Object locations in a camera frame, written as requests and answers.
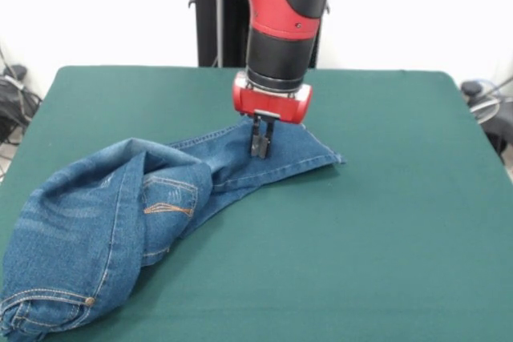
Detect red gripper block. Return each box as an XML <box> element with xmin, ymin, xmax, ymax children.
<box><xmin>232</xmin><ymin>71</ymin><xmax>313</xmax><ymax>159</ymax></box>

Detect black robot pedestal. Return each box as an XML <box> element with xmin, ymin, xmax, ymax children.
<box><xmin>187</xmin><ymin>0</ymin><xmax>332</xmax><ymax>70</ymax></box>

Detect black cable tangle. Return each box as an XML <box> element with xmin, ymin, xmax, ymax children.
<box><xmin>0</xmin><ymin>49</ymin><xmax>43</xmax><ymax>147</ymax></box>

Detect dark green table cloth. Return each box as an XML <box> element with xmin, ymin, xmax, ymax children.
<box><xmin>0</xmin><ymin>64</ymin><xmax>513</xmax><ymax>342</ymax></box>

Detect blue denim jeans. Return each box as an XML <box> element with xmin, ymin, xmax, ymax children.
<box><xmin>0</xmin><ymin>120</ymin><xmax>346</xmax><ymax>342</ymax></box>

